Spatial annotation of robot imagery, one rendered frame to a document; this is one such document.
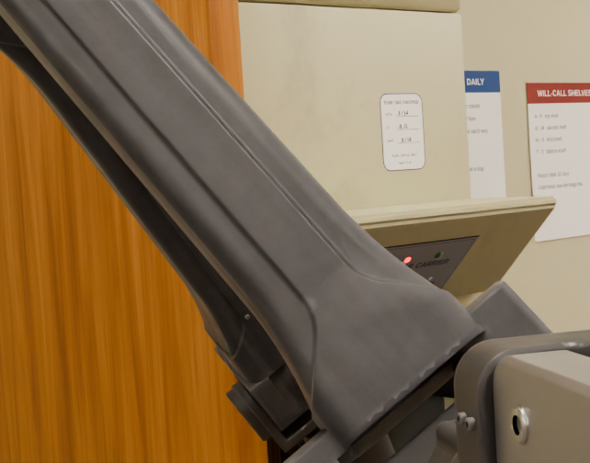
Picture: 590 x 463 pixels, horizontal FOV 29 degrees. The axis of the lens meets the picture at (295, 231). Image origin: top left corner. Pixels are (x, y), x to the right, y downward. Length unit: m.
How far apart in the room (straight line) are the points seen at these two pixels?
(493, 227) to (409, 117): 0.15
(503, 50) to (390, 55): 0.82
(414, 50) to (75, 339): 0.45
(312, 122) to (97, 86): 0.69
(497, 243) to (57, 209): 0.44
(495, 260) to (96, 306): 0.41
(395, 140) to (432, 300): 0.80
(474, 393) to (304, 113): 0.86
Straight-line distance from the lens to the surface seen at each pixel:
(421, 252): 1.09
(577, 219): 2.13
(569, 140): 2.12
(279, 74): 1.10
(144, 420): 1.08
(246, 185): 0.41
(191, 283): 0.70
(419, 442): 0.37
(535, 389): 0.23
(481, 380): 0.26
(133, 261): 1.06
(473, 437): 0.26
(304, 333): 0.39
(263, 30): 1.09
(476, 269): 1.19
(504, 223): 1.15
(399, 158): 1.19
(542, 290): 2.06
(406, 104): 1.20
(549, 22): 2.10
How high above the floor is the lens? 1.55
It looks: 3 degrees down
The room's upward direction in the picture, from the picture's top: 4 degrees counter-clockwise
